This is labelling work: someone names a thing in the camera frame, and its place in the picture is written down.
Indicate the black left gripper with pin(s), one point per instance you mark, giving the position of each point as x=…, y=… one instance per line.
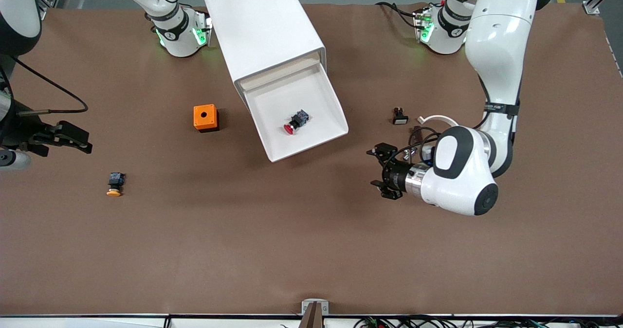
x=395, y=173

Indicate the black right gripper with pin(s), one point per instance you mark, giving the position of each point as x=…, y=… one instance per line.
x=19, y=132

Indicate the red push button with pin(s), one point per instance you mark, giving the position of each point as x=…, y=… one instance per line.
x=296, y=122

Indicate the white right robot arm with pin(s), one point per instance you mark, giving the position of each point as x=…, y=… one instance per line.
x=177, y=41

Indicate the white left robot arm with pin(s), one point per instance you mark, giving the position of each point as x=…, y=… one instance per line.
x=496, y=41

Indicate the yellow push button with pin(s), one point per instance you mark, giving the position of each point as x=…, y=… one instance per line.
x=115, y=184

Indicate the brown terminal block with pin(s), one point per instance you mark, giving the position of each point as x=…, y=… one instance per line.
x=414, y=132

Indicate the orange box with hole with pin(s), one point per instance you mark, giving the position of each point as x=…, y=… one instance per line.
x=209, y=118

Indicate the silver metal key switch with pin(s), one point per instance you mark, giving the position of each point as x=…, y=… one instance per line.
x=407, y=157

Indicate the small black white-faced switch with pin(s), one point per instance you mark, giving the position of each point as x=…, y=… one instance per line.
x=400, y=118

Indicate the white curved plastic bracket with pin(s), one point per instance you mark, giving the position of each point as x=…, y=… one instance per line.
x=440, y=118

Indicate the grey metal mount bracket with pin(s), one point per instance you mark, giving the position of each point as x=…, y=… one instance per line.
x=306, y=306

